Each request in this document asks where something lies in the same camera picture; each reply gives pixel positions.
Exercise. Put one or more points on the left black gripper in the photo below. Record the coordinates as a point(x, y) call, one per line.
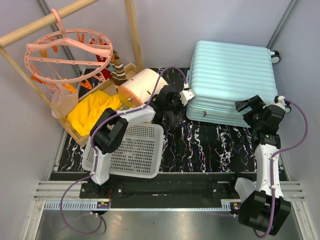
point(181, 107)

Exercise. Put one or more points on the yellow cloth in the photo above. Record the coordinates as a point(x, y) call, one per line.
point(87, 112)

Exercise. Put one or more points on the translucent plastic bag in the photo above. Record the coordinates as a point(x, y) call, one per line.
point(65, 98)

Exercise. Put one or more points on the light blue ribbed suitcase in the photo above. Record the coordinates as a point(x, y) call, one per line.
point(222, 74)

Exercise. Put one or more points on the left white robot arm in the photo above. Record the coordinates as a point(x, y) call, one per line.
point(108, 132)

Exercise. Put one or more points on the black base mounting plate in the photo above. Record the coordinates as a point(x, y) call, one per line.
point(165, 191)

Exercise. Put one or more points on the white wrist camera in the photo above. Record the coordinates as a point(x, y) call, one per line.
point(186, 95)
point(280, 102)

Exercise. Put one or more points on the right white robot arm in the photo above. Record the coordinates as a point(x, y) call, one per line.
point(263, 209)

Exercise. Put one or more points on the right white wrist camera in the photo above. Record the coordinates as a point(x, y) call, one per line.
point(280, 102)

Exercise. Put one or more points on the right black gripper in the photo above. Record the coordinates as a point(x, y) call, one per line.
point(256, 104)

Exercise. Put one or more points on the pink toy washing machine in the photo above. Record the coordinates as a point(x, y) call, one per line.
point(137, 90)

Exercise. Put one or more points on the wooden clothes rack frame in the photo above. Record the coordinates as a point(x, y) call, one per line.
point(25, 31)

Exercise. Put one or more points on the red hanging sock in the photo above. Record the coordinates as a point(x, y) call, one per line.
point(105, 72)

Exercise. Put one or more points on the brown striped sock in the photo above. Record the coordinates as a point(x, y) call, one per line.
point(118, 75)

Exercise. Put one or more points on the black marble pattern mat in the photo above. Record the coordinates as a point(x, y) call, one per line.
point(189, 146)

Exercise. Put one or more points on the pink round clip hanger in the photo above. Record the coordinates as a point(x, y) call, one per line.
point(70, 47)

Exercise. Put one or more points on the aluminium rail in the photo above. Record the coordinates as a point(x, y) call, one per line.
point(53, 190)

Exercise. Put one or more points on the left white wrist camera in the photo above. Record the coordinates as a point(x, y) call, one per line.
point(186, 95)

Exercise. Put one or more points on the white perforated plastic basket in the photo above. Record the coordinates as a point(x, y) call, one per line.
point(140, 152)

